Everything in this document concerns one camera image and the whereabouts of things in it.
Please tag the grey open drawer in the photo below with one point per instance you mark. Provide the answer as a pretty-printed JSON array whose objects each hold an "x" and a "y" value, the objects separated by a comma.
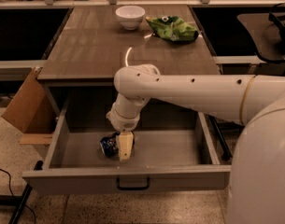
[{"x": 173, "y": 147}]

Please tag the black table leg left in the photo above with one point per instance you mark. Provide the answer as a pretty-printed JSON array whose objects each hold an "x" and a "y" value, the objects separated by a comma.
[{"x": 18, "y": 202}]

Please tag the black office chair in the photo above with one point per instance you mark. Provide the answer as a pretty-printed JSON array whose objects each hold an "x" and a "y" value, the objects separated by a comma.
[{"x": 267, "y": 31}]

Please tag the brown cardboard piece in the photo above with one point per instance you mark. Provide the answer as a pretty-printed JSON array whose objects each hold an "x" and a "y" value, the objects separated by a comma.
[{"x": 31, "y": 113}]

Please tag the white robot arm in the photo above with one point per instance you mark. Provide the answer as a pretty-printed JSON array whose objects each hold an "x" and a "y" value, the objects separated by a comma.
[{"x": 256, "y": 192}]

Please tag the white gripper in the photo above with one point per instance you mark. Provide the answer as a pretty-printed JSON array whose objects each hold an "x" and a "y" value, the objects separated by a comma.
[{"x": 124, "y": 120}]

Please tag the black drawer handle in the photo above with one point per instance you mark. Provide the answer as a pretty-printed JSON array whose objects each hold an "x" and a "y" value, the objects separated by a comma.
[{"x": 132, "y": 184}]

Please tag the blue pepsi can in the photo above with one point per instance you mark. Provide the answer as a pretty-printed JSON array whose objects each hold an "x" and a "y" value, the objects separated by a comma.
[{"x": 109, "y": 145}]

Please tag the black table leg right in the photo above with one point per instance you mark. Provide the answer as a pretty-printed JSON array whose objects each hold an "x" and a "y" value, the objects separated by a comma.
[{"x": 227, "y": 155}]

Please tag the green chip bag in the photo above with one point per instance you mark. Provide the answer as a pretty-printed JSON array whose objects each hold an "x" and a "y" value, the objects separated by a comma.
[{"x": 172, "y": 28}]

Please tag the black table leg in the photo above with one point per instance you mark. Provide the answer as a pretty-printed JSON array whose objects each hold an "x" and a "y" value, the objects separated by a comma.
[
  {"x": 18, "y": 202},
  {"x": 227, "y": 155}
]

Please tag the white ceramic bowl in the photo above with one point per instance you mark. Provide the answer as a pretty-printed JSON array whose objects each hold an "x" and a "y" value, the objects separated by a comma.
[{"x": 130, "y": 17}]

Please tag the grey cabinet counter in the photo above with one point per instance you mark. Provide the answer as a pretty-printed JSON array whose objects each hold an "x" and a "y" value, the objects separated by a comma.
[{"x": 93, "y": 46}]

